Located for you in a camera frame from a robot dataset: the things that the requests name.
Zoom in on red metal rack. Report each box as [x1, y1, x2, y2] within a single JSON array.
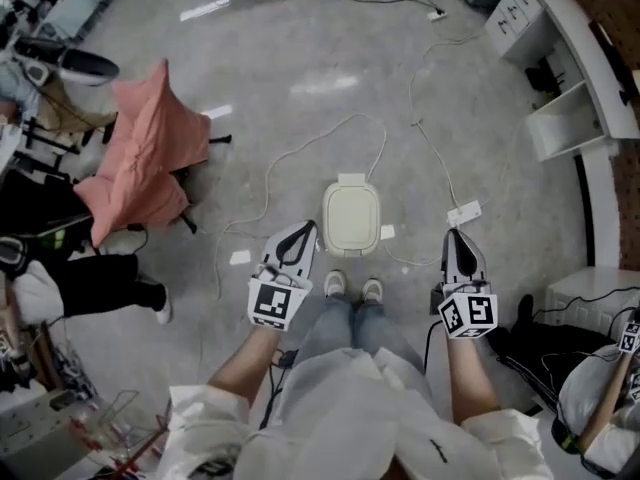
[[69, 386, 172, 480]]

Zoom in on pink cloth-covered chair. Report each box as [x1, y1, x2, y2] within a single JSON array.
[[72, 57, 234, 250]]

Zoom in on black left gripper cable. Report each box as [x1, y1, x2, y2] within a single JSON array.
[[257, 350, 286, 432]]

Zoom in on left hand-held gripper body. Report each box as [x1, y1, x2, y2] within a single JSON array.
[[248, 259, 315, 333]]

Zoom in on cream plastic bin lid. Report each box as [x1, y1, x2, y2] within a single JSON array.
[[321, 172, 382, 253]]

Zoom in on person's white shoe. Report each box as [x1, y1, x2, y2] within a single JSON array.
[[323, 269, 348, 300], [360, 277, 385, 304]]

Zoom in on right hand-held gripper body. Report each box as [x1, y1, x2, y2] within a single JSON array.
[[429, 278, 500, 342]]

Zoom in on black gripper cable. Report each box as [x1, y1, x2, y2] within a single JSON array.
[[422, 317, 444, 375], [257, 350, 286, 432]]

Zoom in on person's right forearm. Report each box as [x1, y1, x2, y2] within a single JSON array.
[[445, 335, 502, 426]]

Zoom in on white low cabinet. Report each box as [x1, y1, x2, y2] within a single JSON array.
[[544, 266, 640, 340]]

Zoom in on person's left white shoe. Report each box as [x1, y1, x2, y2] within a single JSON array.
[[323, 269, 348, 300]]

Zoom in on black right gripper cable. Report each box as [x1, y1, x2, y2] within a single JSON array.
[[422, 317, 444, 375]]

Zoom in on person's legs in jeans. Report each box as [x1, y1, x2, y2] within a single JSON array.
[[294, 291, 427, 385]]

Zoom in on white desk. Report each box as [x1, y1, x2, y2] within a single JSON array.
[[483, 0, 640, 165]]

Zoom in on person's right white shoe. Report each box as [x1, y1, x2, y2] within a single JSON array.
[[360, 277, 385, 304]]

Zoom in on person's left forearm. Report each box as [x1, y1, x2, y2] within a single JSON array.
[[206, 324, 282, 410]]

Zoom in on white floor cable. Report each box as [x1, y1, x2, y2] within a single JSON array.
[[213, 112, 389, 300], [384, 29, 502, 270]]

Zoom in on person's white shirt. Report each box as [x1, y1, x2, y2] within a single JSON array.
[[159, 345, 551, 480]]

